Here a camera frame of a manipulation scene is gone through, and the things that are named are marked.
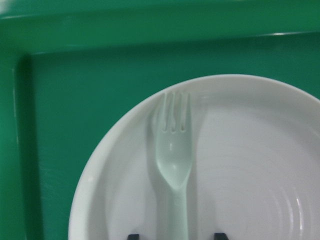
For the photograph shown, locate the green plastic tray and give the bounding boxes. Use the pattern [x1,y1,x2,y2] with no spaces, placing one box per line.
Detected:
[0,0,320,240]

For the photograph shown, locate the pale green plastic fork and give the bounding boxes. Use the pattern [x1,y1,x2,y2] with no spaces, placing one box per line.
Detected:
[155,93,193,240]

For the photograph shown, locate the white round plate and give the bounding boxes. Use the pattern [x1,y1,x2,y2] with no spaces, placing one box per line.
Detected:
[68,74,320,240]

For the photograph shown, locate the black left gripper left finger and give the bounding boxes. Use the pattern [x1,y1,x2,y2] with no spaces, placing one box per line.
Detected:
[127,233,140,240]

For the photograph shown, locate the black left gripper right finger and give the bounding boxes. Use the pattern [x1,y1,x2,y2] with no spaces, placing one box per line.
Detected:
[213,232,228,240]

